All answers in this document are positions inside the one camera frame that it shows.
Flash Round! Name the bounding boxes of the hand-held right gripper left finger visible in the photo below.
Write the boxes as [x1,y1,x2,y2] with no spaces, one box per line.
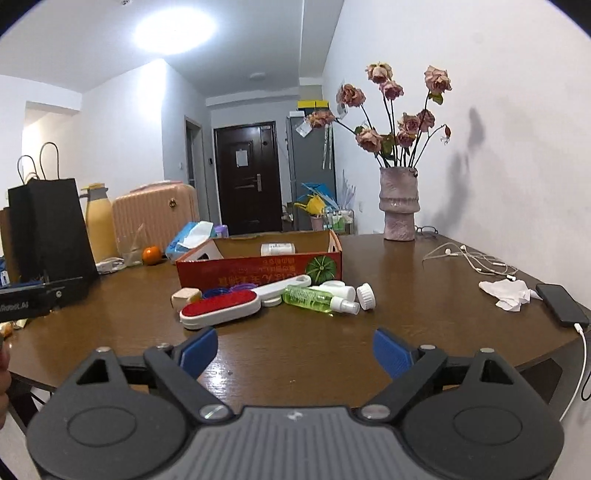
[60,325,236,423]

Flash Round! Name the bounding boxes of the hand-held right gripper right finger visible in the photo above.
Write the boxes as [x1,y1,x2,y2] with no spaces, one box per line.
[360,328,527,423]

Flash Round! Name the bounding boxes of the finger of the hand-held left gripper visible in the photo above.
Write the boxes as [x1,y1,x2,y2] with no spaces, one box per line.
[0,282,64,311]

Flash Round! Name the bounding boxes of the white pump bottle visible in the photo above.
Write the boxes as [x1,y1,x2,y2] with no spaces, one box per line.
[318,280,356,302]

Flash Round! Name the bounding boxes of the red cardboard box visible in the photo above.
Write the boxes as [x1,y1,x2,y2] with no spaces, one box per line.
[175,230,345,306]

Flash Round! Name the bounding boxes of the green spray bottle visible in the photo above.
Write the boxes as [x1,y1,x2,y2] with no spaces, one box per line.
[282,284,361,317]

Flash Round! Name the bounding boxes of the white red lint brush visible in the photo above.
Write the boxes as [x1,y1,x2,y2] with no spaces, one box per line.
[178,274,313,330]

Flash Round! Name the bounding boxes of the black paper bag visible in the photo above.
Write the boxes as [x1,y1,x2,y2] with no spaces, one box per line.
[8,142,100,306]

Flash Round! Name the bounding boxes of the yellow thermos jug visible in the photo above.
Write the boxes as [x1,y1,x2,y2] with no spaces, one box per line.
[80,183,119,265]

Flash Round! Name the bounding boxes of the clear plastic cup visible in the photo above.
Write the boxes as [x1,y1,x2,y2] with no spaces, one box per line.
[117,225,145,267]

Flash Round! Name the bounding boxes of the blue tissue pack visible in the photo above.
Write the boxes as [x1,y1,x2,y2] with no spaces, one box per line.
[165,221,216,264]

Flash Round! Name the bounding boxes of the crumpled white tissue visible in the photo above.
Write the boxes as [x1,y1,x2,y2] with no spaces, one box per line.
[478,278,544,313]

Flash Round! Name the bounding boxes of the pink ribbed suitcase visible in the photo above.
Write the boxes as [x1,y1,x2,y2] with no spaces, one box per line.
[112,183,201,266]

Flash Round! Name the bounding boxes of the small cart with bottles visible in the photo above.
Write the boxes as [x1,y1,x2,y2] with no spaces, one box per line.
[323,207,356,236]

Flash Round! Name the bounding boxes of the pink ceramic vase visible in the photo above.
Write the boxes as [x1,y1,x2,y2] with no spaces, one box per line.
[379,167,421,242]

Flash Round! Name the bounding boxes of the yellow watering can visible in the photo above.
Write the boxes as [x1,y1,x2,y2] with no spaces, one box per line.
[294,194,326,217]

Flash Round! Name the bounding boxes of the dark brown door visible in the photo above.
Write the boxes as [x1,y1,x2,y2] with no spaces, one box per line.
[213,122,283,236]

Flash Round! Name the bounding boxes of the black smartphone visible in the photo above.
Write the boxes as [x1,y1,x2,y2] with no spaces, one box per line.
[535,283,591,328]

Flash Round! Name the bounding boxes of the grey refrigerator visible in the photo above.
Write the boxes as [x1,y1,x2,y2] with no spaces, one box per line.
[285,114,337,232]

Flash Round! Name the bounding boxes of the dried pink roses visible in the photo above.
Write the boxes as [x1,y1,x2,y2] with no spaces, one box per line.
[306,62,454,169]

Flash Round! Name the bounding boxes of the round ceiling light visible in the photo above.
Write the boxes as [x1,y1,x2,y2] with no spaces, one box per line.
[133,6,219,57]

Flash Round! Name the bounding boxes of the white wired earphones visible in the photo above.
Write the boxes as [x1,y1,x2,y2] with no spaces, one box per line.
[422,243,519,281]

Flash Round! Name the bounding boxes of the white charging cable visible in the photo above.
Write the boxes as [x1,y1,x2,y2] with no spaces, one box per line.
[560,322,591,422]

